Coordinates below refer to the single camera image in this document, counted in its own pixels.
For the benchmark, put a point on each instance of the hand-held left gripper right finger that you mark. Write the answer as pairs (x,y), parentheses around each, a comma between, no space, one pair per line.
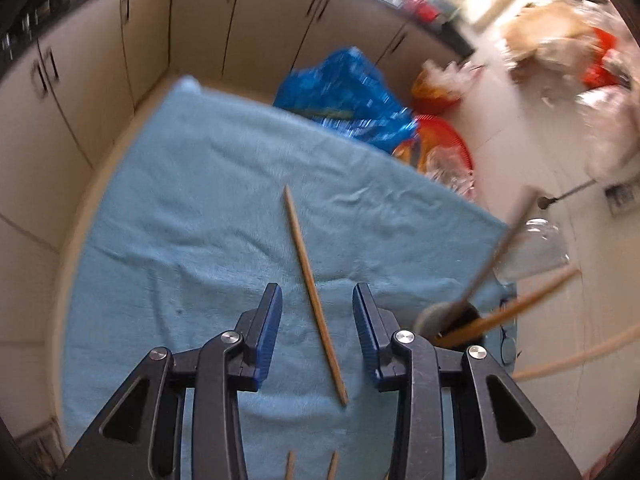
(369,340)

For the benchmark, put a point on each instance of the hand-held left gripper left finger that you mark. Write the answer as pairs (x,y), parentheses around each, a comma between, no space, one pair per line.
(265,340)

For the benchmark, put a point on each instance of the dark grey chopstick holder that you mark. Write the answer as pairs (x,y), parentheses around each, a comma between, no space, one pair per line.
(465,320)

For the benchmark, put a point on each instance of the blue table cloth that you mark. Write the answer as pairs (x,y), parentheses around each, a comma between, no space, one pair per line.
(200,220)

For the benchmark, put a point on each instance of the black eyeglasses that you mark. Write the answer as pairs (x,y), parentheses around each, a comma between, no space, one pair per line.
(509,340)

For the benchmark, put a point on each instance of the clear glass pitcher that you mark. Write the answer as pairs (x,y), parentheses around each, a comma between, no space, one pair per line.
(535,252)

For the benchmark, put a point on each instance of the red plastic basin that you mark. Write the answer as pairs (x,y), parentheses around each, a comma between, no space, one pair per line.
(450,145)

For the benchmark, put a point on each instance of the blue plastic bag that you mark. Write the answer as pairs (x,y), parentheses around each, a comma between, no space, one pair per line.
(350,95)

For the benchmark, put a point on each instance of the orange plastic bag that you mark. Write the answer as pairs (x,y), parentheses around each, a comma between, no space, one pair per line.
(440,87)

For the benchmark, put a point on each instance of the beige lower kitchen cabinets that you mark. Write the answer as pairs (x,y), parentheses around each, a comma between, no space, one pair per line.
(200,25)

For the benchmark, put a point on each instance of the hanging plastic bags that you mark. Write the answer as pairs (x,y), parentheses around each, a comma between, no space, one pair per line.
(600,75)

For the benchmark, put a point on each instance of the gas stove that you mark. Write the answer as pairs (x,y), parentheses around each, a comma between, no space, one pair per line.
(25,25)

